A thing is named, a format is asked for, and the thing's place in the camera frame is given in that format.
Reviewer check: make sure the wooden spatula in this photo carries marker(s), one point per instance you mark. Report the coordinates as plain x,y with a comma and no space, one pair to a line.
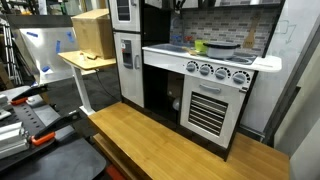
190,51

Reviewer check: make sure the grey round object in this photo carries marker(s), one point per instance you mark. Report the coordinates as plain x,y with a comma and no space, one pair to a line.
176,104

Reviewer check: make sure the white toy fridge door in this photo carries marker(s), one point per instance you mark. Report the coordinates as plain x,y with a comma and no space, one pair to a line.
128,83

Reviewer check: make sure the grey round stove knob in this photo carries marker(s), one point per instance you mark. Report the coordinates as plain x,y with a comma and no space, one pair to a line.
221,73
191,67
239,78
205,70

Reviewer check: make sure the light wooden platform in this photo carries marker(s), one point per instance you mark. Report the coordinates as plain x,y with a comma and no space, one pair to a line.
166,146

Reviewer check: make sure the green plastic cup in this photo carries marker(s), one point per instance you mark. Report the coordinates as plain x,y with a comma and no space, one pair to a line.
200,46

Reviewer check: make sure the white oven door with vent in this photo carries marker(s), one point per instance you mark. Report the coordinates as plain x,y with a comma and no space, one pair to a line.
233,103

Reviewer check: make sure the white toy freezer door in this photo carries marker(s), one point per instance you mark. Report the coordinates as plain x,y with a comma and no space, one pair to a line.
133,20

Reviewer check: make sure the cardboard box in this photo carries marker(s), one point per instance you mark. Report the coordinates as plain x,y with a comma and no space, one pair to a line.
93,33

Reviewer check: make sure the wooden desk with white leg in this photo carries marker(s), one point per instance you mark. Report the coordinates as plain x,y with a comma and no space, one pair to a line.
75,58

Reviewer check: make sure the red flat object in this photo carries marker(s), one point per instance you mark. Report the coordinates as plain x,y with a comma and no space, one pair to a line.
115,173

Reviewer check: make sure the slotted wooden turner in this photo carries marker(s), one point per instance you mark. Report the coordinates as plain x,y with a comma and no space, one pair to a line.
250,38

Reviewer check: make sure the black electric stovetop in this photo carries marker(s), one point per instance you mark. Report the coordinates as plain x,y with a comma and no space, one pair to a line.
266,63

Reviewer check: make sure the black perforated workbench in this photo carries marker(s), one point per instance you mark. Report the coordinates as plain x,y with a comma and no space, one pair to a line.
66,163

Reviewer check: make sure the metal sheet with blue tape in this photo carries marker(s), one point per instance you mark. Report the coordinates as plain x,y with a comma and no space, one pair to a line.
40,56

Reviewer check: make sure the aluminium extrusion block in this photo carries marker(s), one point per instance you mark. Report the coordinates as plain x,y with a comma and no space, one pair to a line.
11,140

